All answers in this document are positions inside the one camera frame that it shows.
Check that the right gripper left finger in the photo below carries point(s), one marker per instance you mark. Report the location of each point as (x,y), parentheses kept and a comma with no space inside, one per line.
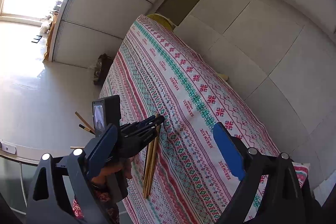
(48,201)

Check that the bamboo chopstick two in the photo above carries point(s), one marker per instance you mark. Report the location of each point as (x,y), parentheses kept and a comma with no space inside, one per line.
(152,166)

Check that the black chopstick gold band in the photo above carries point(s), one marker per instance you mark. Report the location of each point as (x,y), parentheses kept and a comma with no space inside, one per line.
(86,129)

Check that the bamboo chopstick one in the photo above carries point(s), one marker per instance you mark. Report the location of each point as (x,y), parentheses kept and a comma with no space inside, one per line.
(85,122)

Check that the bamboo chopstick six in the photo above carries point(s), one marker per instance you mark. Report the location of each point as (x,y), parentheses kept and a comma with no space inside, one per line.
(77,147)

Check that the bamboo chopstick three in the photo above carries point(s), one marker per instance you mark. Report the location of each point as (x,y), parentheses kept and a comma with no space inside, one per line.
(147,169)

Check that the floral sleeve forearm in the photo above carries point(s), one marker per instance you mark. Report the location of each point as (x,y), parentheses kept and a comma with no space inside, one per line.
(102,193)

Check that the person right hand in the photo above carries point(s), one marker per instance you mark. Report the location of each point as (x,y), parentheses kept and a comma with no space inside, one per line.
(114,167)

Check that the patterned striped tablecloth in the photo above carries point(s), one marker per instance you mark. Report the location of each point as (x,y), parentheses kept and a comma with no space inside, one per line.
(154,72)

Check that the dark brown trash bin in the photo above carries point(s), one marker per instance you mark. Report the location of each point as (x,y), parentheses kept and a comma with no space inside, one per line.
(101,69)

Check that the yellow bag on counter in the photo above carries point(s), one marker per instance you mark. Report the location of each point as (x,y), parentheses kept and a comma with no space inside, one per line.
(50,34)

